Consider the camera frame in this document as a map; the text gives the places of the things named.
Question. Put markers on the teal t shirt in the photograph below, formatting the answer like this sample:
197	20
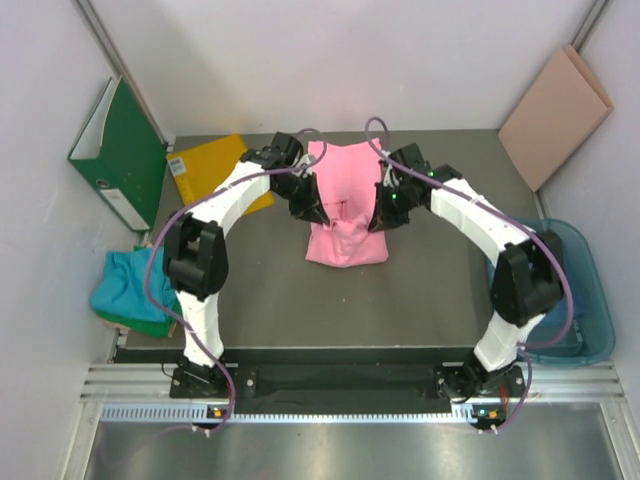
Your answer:
121	290

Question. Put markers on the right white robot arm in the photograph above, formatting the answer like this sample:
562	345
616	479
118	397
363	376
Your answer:
528	279

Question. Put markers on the yellow padded envelope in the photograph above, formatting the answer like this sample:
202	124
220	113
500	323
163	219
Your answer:
199	170

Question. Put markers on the pink t shirt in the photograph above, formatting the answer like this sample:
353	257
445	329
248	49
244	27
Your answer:
346	179

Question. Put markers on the green t shirt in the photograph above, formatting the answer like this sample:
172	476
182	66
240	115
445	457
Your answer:
152	329

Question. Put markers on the blue t shirt in bin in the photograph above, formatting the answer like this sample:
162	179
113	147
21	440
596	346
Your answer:
544	334

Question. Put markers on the green ring binder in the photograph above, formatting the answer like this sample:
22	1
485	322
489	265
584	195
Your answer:
121	157

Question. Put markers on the teal plastic bin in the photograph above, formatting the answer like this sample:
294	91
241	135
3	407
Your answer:
594	331

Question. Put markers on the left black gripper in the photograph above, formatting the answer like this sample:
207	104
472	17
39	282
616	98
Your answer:
310	207

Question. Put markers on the beige paper folder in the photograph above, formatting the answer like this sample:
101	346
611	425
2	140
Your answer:
564	105

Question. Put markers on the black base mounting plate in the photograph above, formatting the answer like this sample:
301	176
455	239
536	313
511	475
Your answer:
344	381

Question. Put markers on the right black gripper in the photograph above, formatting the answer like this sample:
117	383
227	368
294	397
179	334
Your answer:
383	218

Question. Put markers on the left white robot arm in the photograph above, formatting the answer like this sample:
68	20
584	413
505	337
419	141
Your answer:
195	256

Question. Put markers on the grey slotted cable duct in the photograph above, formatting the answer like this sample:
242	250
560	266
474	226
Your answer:
208	414

